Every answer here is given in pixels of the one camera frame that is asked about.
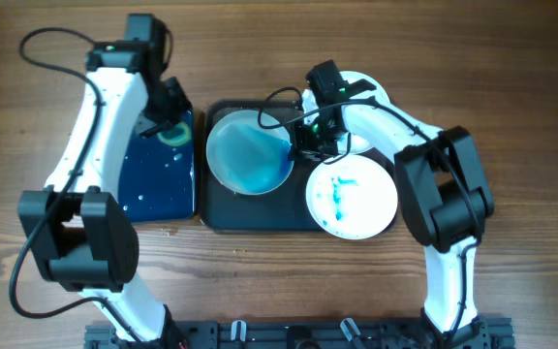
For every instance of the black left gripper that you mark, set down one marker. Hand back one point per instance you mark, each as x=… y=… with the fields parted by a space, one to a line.
x=182 y=108

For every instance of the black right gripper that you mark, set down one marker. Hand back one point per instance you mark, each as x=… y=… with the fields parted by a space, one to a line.
x=311 y=143

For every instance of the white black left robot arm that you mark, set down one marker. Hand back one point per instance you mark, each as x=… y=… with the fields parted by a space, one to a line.
x=78 y=234

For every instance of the green yellow sponge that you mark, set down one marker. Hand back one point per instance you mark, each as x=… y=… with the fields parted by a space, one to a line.
x=178 y=135

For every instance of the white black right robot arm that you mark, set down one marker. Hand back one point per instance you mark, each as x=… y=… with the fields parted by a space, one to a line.
x=441 y=186

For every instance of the white plate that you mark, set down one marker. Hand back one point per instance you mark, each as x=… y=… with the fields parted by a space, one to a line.
x=354 y=198
x=358 y=144

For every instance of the black water tub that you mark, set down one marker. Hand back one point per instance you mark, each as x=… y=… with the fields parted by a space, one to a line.
x=157 y=181

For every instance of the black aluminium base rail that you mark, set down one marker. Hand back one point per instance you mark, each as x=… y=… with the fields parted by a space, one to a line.
x=493 y=333

